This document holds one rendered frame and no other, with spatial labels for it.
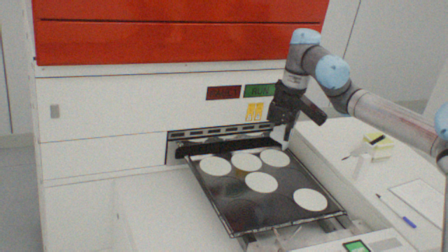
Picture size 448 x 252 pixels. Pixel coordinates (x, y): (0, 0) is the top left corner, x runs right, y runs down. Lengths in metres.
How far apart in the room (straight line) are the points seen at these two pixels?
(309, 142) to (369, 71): 2.49
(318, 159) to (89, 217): 0.76
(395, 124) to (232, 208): 0.48
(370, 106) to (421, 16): 2.94
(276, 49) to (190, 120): 0.34
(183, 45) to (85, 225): 0.68
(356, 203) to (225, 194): 0.38
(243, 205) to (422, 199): 0.51
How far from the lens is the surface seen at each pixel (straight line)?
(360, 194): 1.34
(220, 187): 1.31
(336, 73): 1.10
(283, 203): 1.31
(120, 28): 1.16
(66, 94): 1.26
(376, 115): 1.13
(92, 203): 1.49
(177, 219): 1.31
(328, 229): 1.36
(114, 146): 1.37
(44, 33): 1.14
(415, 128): 1.08
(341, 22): 3.53
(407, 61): 4.17
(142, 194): 1.38
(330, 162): 1.42
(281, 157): 1.50
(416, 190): 1.43
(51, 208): 1.48
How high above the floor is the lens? 1.70
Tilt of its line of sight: 30 degrees down
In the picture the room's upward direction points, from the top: 9 degrees clockwise
